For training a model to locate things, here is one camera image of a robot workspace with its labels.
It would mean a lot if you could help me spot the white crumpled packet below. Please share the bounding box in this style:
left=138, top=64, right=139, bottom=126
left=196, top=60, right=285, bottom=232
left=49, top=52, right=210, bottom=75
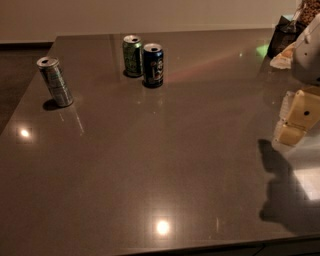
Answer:
left=270, top=42, right=295, bottom=70

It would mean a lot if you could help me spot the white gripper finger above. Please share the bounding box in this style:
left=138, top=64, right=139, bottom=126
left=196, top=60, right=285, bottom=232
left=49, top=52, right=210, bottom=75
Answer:
left=279, top=91, right=295, bottom=120

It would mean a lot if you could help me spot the blue pepsi can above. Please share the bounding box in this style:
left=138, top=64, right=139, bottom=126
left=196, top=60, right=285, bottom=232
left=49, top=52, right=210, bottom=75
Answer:
left=143, top=43, right=164, bottom=88

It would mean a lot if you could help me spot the silver soda can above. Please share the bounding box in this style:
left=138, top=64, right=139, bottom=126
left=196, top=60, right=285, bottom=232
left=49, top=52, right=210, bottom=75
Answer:
left=37, top=56, right=73, bottom=107

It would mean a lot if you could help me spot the green soda can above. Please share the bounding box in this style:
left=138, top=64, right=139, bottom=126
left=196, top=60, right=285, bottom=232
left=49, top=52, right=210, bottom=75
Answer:
left=122, top=35, right=143, bottom=77

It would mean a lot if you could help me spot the black bag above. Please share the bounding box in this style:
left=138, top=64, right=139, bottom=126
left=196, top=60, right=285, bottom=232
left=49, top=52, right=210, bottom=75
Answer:
left=267, top=16, right=306, bottom=58

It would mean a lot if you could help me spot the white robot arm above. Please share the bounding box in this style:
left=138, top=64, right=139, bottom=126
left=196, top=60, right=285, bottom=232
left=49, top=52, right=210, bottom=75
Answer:
left=274, top=14, right=320, bottom=146

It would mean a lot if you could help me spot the snack bag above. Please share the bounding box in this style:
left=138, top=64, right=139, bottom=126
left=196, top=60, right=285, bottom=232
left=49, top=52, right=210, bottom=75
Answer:
left=293, top=0, right=320, bottom=26

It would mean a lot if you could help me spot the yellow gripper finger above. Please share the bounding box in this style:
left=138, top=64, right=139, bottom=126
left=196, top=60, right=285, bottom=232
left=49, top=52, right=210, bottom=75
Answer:
left=274, top=86, right=320, bottom=146

